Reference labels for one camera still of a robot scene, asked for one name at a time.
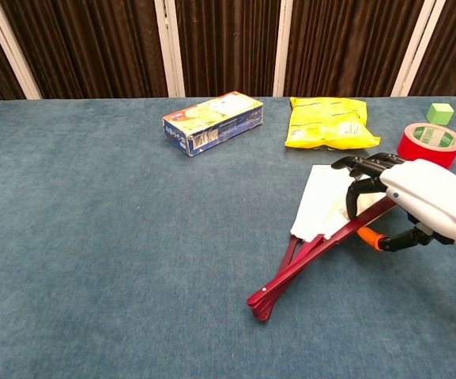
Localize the yellow snack bag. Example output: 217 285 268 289
284 96 382 152

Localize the red adhesive tape roll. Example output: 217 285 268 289
396 122 456 169

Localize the blue and yellow cardboard box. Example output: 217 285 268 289
161 91 264 158

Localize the red ribbed paper folding fan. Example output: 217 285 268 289
246 164 397 323

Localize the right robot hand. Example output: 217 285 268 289
330 152 456 253

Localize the green cube block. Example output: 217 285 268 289
425 103 455 126

